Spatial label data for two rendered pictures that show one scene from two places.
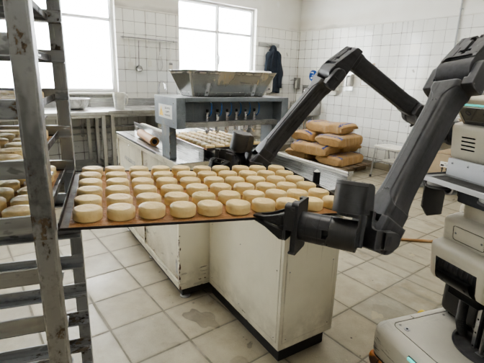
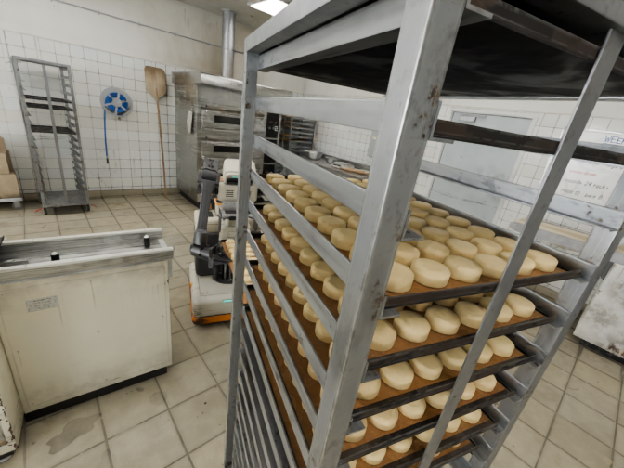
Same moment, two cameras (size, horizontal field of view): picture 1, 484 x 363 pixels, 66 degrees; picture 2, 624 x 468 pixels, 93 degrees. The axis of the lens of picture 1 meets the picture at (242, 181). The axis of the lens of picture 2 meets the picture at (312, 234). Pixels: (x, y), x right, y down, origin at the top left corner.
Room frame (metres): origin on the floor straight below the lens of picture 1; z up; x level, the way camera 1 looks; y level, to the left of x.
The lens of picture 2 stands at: (0.85, 1.29, 1.67)
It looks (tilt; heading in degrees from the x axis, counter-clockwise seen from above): 22 degrees down; 264
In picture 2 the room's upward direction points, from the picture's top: 9 degrees clockwise
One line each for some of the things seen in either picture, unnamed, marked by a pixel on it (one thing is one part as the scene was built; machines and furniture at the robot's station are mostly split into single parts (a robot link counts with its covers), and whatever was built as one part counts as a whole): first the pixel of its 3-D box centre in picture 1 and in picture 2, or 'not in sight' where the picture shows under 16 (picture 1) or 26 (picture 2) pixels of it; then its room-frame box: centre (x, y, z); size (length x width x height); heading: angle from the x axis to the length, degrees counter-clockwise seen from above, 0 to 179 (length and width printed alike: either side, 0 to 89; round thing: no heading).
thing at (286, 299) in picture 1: (267, 243); (97, 318); (1.83, -0.14, 0.45); 0.70 x 0.34 x 0.90; 32
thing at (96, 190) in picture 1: (89, 193); not in sight; (0.74, 0.32, 1.04); 0.05 x 0.05 x 0.02
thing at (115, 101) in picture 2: not in sight; (118, 127); (3.48, -3.65, 1.10); 0.41 x 0.17 x 1.10; 38
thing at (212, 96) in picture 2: not in sight; (230, 145); (1.89, -4.19, 1.01); 1.56 x 1.20 x 2.01; 38
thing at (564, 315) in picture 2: not in sight; (426, 240); (0.47, 0.60, 1.41); 0.64 x 0.03 x 0.03; 110
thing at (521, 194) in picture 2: not in sight; (448, 173); (0.47, 0.60, 1.59); 0.64 x 0.03 x 0.03; 110
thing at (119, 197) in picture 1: (119, 201); not in sight; (0.71, 0.24, 1.04); 0.05 x 0.05 x 0.02
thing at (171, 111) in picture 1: (222, 124); not in sight; (2.25, 0.13, 1.01); 0.72 x 0.33 x 0.34; 122
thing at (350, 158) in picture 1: (341, 158); not in sight; (5.47, -1.46, 0.19); 0.72 x 0.42 x 0.15; 132
